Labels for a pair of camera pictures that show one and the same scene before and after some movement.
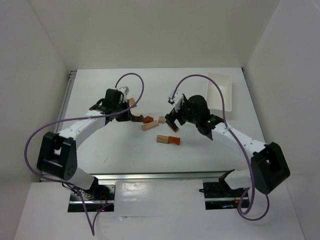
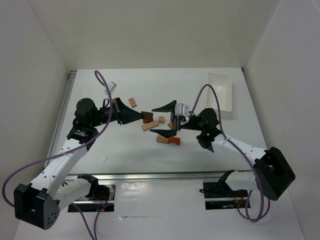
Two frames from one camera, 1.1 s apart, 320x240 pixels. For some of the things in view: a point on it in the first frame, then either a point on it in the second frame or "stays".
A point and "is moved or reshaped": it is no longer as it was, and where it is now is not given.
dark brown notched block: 137,118 is moved or reshaped
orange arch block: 174,139 stays
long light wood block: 146,126 stays
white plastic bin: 214,97 stays
